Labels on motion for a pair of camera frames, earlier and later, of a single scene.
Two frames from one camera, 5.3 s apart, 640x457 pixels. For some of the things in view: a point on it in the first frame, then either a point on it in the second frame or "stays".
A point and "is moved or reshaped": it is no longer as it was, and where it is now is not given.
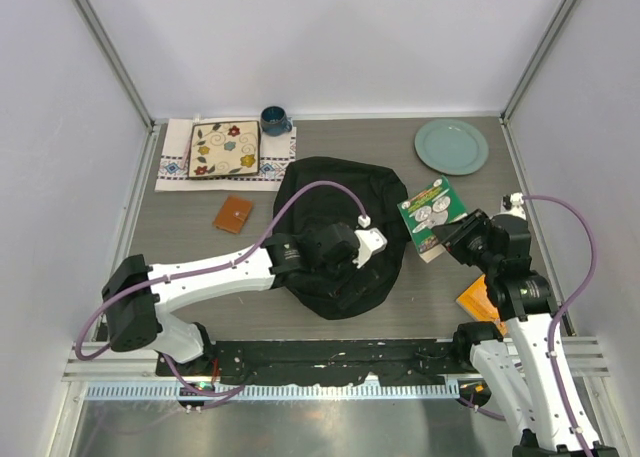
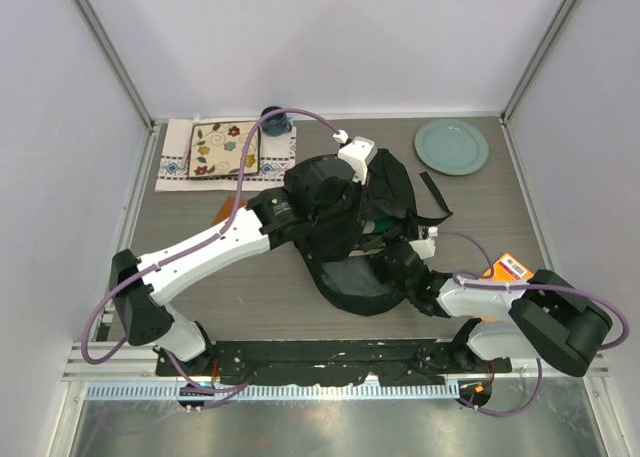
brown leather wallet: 233,214 stays
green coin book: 432,206 to 385,224
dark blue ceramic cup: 274,121 stays
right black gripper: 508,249 to 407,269
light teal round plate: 451,147 stays
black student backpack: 385,201 is moved or reshaped
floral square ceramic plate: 224,148 stays
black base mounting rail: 389,362 stays
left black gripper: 349,260 to 354,215
